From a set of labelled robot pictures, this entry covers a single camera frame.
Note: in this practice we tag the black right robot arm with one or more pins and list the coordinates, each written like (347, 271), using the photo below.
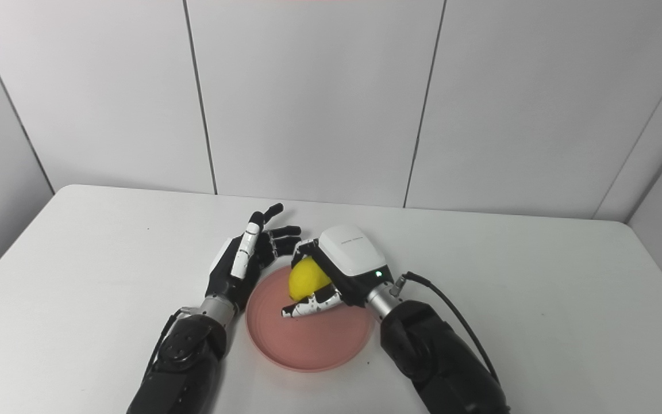
(440, 362)

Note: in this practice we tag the yellow lemon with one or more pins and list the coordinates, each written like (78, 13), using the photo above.
(307, 279)

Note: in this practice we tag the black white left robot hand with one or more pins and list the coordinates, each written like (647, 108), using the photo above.
(230, 276)

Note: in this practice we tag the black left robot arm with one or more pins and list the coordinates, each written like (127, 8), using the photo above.
(187, 362)

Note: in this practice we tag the pink round plate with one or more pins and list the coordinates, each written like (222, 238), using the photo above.
(314, 342)

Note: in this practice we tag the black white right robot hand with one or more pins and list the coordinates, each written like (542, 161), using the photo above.
(351, 253)

